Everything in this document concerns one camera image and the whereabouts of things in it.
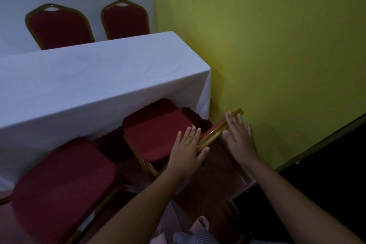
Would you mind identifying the person's pink grey clothing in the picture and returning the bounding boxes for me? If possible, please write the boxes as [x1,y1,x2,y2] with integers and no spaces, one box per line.
[151,215,221,244]

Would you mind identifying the black glossy panel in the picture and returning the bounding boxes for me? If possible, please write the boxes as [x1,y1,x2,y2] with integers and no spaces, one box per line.
[231,114,366,244]

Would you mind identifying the red gold-framed banquet chair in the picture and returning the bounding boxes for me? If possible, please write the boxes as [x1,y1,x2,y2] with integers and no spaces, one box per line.
[25,3,95,51]
[122,98,245,181]
[11,137,128,244]
[100,0,150,40]

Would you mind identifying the person's right forearm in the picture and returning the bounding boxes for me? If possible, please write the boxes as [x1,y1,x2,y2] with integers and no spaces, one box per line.
[248,157,366,244]

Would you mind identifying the person's right hand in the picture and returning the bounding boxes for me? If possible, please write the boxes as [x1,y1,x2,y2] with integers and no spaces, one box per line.
[222,111,259,167]

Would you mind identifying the person's left hand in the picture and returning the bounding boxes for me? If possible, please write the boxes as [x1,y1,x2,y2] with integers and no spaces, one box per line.
[167,126,210,180]

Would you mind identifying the white tablecloth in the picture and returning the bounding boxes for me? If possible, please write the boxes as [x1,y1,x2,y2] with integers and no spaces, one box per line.
[0,31,212,193]

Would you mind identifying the person's left forearm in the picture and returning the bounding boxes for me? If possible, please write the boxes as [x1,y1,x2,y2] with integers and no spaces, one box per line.
[88,166,185,244]

